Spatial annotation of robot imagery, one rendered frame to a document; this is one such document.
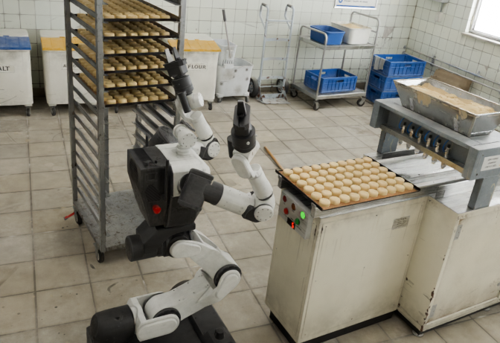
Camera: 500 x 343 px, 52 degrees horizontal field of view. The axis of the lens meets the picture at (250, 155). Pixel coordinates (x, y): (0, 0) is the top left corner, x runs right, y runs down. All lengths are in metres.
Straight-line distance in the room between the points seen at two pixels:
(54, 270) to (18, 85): 2.61
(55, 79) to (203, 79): 1.55
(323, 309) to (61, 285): 1.51
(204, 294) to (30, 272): 1.24
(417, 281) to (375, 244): 0.41
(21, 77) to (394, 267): 3.99
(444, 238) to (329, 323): 0.73
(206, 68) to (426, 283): 3.66
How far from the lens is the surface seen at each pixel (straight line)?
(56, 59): 5.46
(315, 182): 2.48
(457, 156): 2.75
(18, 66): 5.48
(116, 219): 3.51
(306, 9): 6.85
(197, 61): 5.71
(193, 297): 2.54
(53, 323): 3.01
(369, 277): 2.82
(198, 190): 1.94
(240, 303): 3.10
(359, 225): 2.53
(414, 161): 3.09
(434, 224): 2.81
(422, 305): 3.03
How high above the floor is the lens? 2.01
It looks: 24 degrees down
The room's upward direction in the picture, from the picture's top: 7 degrees clockwise
